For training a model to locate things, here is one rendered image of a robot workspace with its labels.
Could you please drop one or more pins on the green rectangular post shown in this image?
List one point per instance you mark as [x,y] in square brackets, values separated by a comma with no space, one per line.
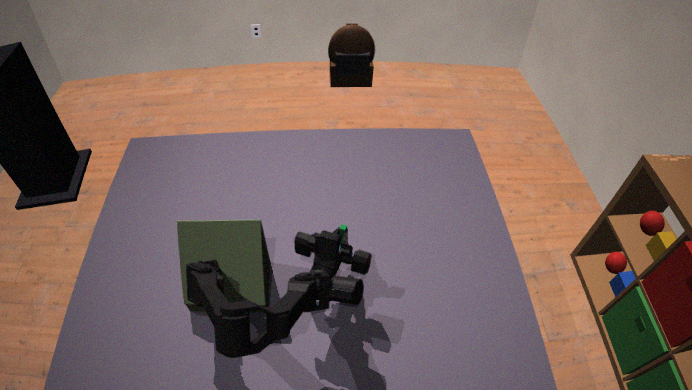
[342,230]

